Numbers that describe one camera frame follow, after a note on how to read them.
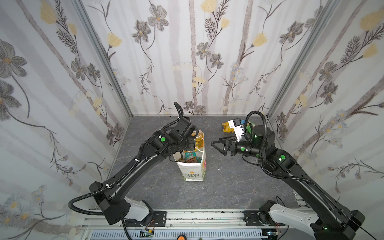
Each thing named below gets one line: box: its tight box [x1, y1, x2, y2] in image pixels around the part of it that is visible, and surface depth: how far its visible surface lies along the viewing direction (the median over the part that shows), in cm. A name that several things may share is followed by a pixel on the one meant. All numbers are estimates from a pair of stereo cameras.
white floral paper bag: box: [173, 130, 206, 182], surface depth 73 cm
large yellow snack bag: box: [195, 129, 205, 152], surface depth 75 cm
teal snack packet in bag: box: [185, 151, 197, 161], surface depth 97 cm
